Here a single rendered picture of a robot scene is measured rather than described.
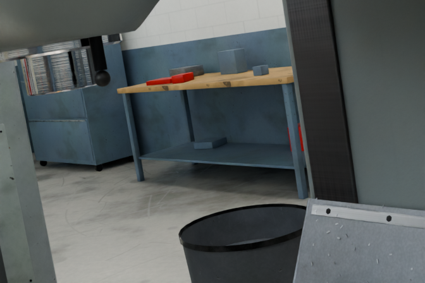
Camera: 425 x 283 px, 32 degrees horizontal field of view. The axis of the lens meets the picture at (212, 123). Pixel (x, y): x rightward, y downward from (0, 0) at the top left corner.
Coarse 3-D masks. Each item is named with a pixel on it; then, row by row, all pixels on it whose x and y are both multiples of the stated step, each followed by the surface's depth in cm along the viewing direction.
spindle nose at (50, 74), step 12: (24, 60) 47; (36, 60) 46; (48, 60) 46; (60, 60) 46; (72, 60) 46; (84, 60) 47; (24, 72) 47; (36, 72) 46; (48, 72) 46; (60, 72) 46; (72, 72) 46; (84, 72) 47; (96, 72) 48; (36, 84) 46; (48, 84) 46; (60, 84) 46; (72, 84) 46; (84, 84) 47; (96, 84) 48
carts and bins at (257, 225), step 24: (216, 216) 273; (240, 216) 276; (264, 216) 274; (288, 216) 269; (192, 240) 264; (216, 240) 273; (240, 240) 276; (264, 240) 272; (288, 240) 234; (192, 264) 243; (216, 264) 235; (240, 264) 232; (264, 264) 232; (288, 264) 234
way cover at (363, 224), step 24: (312, 216) 84; (360, 216) 79; (384, 216) 77; (408, 216) 75; (312, 240) 84; (336, 240) 81; (360, 240) 78; (384, 240) 76; (408, 240) 74; (312, 264) 83; (336, 264) 80; (360, 264) 78; (384, 264) 75; (408, 264) 73
